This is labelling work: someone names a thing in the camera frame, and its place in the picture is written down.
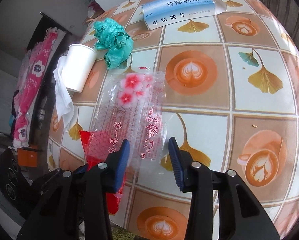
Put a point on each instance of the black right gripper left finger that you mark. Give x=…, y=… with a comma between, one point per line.
x=105, y=177

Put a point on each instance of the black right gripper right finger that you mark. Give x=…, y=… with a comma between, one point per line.
x=196, y=178

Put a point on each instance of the red snack wrapper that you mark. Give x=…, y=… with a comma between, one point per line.
x=113, y=199

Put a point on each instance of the clear floral plastic bag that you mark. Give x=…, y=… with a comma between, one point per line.
x=130, y=107

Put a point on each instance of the orange box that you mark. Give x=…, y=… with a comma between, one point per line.
x=27, y=157

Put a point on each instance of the white tissue paper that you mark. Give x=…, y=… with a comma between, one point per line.
x=64, y=105

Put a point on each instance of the white paper cup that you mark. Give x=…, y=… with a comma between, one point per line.
x=77, y=66

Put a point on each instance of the pink floral fabric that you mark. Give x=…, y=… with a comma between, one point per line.
x=31, y=73

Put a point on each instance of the patterned vinyl tablecloth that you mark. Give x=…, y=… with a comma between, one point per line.
x=232, y=101

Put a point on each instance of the green crumpled plastic bag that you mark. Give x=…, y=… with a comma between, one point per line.
x=113, y=38

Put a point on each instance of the blue white medicine box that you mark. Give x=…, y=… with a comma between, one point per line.
x=164, y=12

